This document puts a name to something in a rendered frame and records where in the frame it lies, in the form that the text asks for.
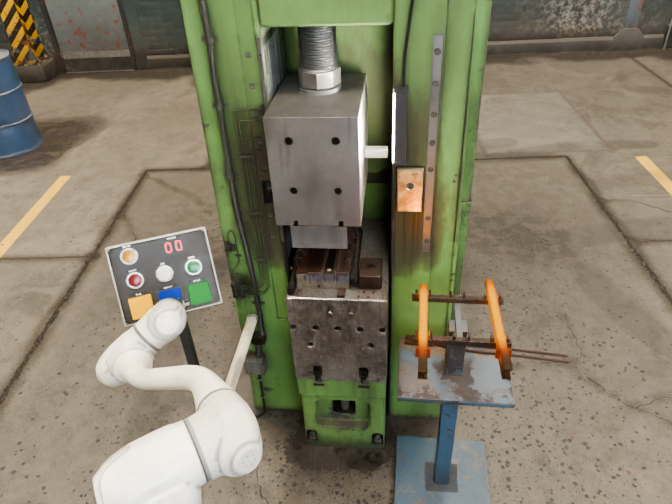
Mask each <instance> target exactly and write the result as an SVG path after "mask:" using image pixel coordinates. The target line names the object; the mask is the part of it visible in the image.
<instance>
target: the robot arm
mask: <svg viewBox="0 0 672 504"><path fill-rule="evenodd" d="M189 307H190V303H189V300H188V299H187V300H185V299H182V298H178V299H177V300H176V299H174V298H173V297H168V298H165V299H162V300H160V301H159V302H158V303H157V304H156V305H154V307H152V308H150V309H149V311H148V312H147V313H146V314H145V315H144V316H143V317H142V318H141V319H140V320H139V321H138V322H137V323H136V324H135V325H134V326H133V327H132V328H130V329H129V330H128V331H126V332H125V333H123V334H122V335H121V336H120V337H119V338H118V339H116V340H115V341H114V342H113V343H112V344H111V345H110V346H109V347H108V348H107V349H106V351H105V352H104V353H103V354H102V356H101V357H100V359H99V361H98V363H97V365H96V375H97V378H98V379H99V381H100V382H101V383H102V384H104V385H106V386H108V387H118V386H121V385H124V384H126V383H129V384H130V385H132V386H133V387H135V388H137V389H141V390H186V391H191V392H192V393H193V397H194V402H195V407H196V413H195V414H193V415H191V416H190V417H188V418H186V419H184V420H181V421H179V422H176V423H173V424H169V425H166V426H164V427H162V428H159V429H157V430H155V431H153V432H151V433H149V434H147V435H145V436H143V437H141V438H139V439H137V440H135V441H133V442H131V443H129V444H127V445H126V446H124V447H123V448H121V449H120V450H118V451H117V452H116V453H114V454H113V455H112V456H111V457H110V458H108V459H107V460H106V461H105V462H104V463H103V464H102V466H101V467H100V469H99V470H98V471H97V473H96V474H95V475H94V477H93V487H94V493H95V497H96V502H97V504H202V489H201V486H202V485H204V484H206V483H208V482H210V481H212V480H214V479H217V478H219V477H221V476H224V475H225V476H227V477H240V476H244V475H247V474H249V473H250V472H251V471H253V470H254V469H255V468H256V467H257V465H258V464H259V462H260V460H261V458H262V452H263V446H262V438H261V434H260V429H259V424H258V422H257V420H256V418H255V416H254V414H253V412H252V410H251V409H250V407H249V405H248V404H247V403H246V402H245V401H244V400H243V399H242V398H241V397H240V396H239V394H238V393H237V392H236V391H235V390H234V389H232V388H231V387H230V386H228V385H227V384H226V383H225V382H224V381H223V380H222V379H221V378H219V377H218V376H217V375H216V374H215V373H214V372H212V371H211V370H209V369H207V368H205V367H202V366H197V365H182V366H172V367H162V368H153V369H152V366H153V361H154V359H155V357H154V356H155V355H156V354H157V353H158V352H159V351H160V350H161V349H162V348H163V347H164V346H165V345H166V344H168V343H169V342H170V341H172V340H173V339H175V338H176V337H177V336H178V335H179V334H180V333H181V332H182V331H183V329H184V328H185V325H186V322H187V315H186V311H185V309H184V308H189Z"/></svg>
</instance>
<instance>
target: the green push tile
mask: <svg viewBox="0 0 672 504"><path fill-rule="evenodd" d="M187 289H188V293H189V297H190V301H191V305H192V306H193V305H197V304H201V303H205V302H209V301H212V300H213V299H212V295H211V291H210V287H209V282H208V280H206V281H202V282H197V283H193V284H189V285H187Z"/></svg>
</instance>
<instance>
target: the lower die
mask: <svg viewBox="0 0 672 504"><path fill-rule="evenodd" d="M302 250H304V251H305V254H306V255H304V253H303V252H301V256H300V257H302V258H303V260H304V262H303V263H302V259H301V258H300V259H299V263H298V267H297V271H296V283H297V288H328V289H338V288H346V289H349V288H350V274H351V265H345V268H343V265H344V264H345V263H351V264H352V258H349V257H348V258H346V260H344V258H345V257H346V256H352V257H353V251H347V253H345V251H346V250H347V249H337V251H336V256H335V262H334V267H333V274H324V266H325V261H326V256H327V251H328V249H326V248H307V249H306V248H302ZM318 285H320V287H318Z"/></svg>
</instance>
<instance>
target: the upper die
mask: <svg viewBox="0 0 672 504"><path fill-rule="evenodd" d="M290 228H291V237H292V246H293V248H326V249H348V243H349V237H350V230H351V226H344V224H343V221H339V226H298V221H295V222H294V225H290Z"/></svg>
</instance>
